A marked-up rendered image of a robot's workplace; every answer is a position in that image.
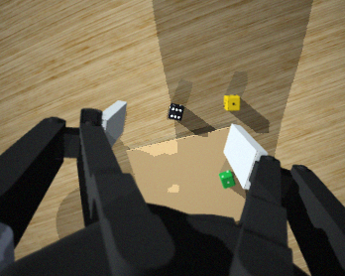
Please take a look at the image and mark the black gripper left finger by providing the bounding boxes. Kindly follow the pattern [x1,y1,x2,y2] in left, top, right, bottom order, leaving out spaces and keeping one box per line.
[0,100,175,276]

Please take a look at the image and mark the tan flat mat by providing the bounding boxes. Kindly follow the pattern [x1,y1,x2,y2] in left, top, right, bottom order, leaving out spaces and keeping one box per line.
[127,126,246,221]

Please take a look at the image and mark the green die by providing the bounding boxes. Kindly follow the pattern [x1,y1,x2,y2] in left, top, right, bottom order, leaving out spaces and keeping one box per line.
[219,170,235,189]

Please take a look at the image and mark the yellow die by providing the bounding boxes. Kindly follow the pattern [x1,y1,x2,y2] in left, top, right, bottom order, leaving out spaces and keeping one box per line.
[224,95,241,111]

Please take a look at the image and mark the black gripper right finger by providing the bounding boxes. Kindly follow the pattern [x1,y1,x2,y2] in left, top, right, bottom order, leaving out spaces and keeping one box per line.
[224,124,345,276]

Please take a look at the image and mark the black die with white pips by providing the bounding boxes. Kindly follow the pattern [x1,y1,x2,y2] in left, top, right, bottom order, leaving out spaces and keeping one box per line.
[169,103,183,121]

